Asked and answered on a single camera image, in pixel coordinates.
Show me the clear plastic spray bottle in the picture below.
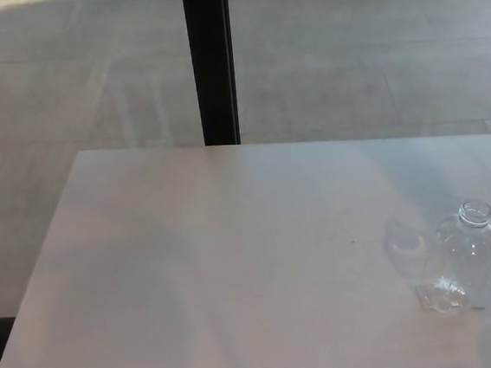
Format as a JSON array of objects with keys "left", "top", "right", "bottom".
[{"left": 407, "top": 197, "right": 491, "bottom": 318}]

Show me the black vertical window frame post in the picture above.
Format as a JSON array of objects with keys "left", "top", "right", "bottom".
[{"left": 180, "top": 0, "right": 242, "bottom": 150}]

